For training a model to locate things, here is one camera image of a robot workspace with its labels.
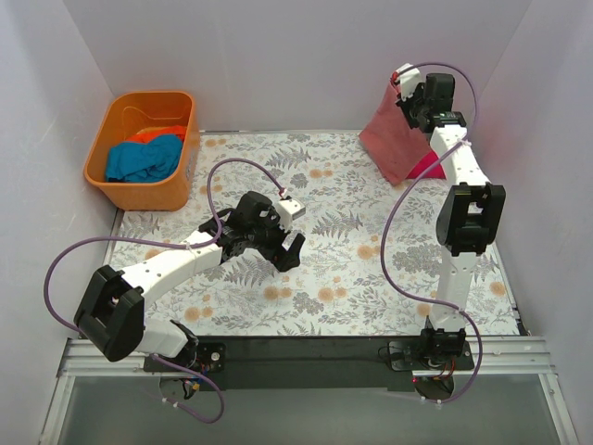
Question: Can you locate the blue t shirt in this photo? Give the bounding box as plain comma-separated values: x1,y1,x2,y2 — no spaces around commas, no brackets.
105,134,183,184

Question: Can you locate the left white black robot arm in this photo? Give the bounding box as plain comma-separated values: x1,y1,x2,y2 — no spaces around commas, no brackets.
74,191,306,371

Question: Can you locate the folded magenta t shirt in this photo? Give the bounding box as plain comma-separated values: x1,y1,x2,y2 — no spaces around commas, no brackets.
404,147,448,181

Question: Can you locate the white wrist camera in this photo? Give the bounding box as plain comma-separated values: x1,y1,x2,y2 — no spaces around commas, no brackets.
274,193,306,233
391,63,422,101

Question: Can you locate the orange t shirt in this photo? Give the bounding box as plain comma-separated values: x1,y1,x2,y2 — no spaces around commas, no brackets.
126,125,187,144

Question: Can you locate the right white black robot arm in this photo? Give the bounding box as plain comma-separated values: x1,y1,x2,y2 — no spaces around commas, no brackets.
389,65,506,372

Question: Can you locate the dusty pink t shirt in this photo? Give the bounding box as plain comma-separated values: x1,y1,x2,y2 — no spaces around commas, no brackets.
359,84,436,185

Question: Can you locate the aluminium frame rail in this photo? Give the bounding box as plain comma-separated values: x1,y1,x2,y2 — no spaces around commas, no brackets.
39,337,158,445

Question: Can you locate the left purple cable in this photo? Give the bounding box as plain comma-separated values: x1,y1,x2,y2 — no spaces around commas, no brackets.
44,158,288,425

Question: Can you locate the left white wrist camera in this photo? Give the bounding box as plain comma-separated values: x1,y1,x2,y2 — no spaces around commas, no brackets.
274,193,306,233

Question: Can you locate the floral patterned table mat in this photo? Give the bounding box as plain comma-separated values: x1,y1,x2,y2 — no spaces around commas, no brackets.
91,132,515,337

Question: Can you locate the orange plastic basket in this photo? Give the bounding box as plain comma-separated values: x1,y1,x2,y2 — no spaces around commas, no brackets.
83,90,200,211

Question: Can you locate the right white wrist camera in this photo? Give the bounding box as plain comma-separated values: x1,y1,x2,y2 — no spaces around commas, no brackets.
391,63,422,101

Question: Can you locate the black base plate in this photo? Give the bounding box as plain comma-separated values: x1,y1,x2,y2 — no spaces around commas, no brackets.
143,336,473,404

